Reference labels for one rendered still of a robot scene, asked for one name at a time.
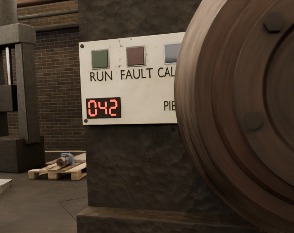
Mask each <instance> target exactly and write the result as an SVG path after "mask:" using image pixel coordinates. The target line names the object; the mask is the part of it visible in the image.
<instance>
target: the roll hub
mask: <svg viewBox="0 0 294 233"><path fill-rule="evenodd" d="M273 12H280V13H281V15H282V16H283V17H284V19H285V20H286V21H285V23H284V25H283V27H282V28H281V30H280V31H278V32H268V31H267V29H266V28H265V26H264V25H263V22H264V20H265V19H266V17H267V15H268V13H273ZM233 101H234V108H235V112H236V116H237V120H238V124H239V126H240V129H241V131H242V133H243V136H244V138H245V140H246V141H247V143H248V145H249V147H250V148H251V150H252V151H253V153H254V154H255V155H256V156H257V158H258V159H259V160H260V161H261V162H262V163H263V164H264V165H265V166H266V167H267V168H268V169H269V170H270V171H271V172H272V173H273V174H274V175H276V176H277V177H278V178H279V179H280V180H282V181H283V182H285V183H286V184H288V185H290V186H291V187H293V188H294V0H276V1H275V2H274V3H273V4H272V5H271V6H270V7H269V8H268V9H267V10H266V11H265V12H264V13H263V14H262V15H261V16H260V18H259V19H258V20H257V21H256V23H255V24H254V26H253V27H252V29H251V30H250V32H249V34H248V36H247V37H246V39H245V41H244V43H243V46H242V48H241V50H240V53H239V56H238V60H237V63H236V67H235V72H234V79H233ZM247 112H258V113H259V114H260V116H261V117H262V119H263V120H264V121H263V123H262V125H261V127H260V128H259V130H248V129H247V128H246V126H245V124H244V123H243V119H244V117H245V115H246V114H247Z"/></svg>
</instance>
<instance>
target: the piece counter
mask: <svg viewBox="0 0 294 233"><path fill-rule="evenodd" d="M110 101H111V102H112V101H115V100H110ZM90 102H94V101H90ZM90 102H89V103H88V107H89V108H90ZM94 103H95V107H96V102H94ZM115 103H116V107H117V101H115ZM99 107H100V102H99ZM105 107H107V105H106V102H105ZM105 107H100V109H105ZM116 107H111V109H115V108H116ZM111 109H109V114H111ZM105 111H106V114H107V109H105ZM96 114H97V109H95V115H96ZM89 115H90V109H89ZM95 115H90V116H95ZM111 116H116V114H111Z"/></svg>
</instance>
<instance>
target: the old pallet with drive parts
mask: <svg viewBox="0 0 294 233"><path fill-rule="evenodd" d="M56 160H57V159H56ZM56 160H53V161H50V162H47V163H46V164H47V165H48V166H47V167H45V168H42V169H32V170H29V171H28V172H29V179H35V178H38V177H40V176H42V175H45V174H48V177H49V178H48V179H59V178H61V177H63V176H66V175H68V174H70V173H71V178H72V179H71V180H79V179H81V178H82V177H84V176H86V175H87V172H84V173H81V170H82V169H84V168H86V162H75V164H74V165H73V166H70V165H66V166H63V167H59V166H58V165H57V164H56ZM39 172H40V174H39Z"/></svg>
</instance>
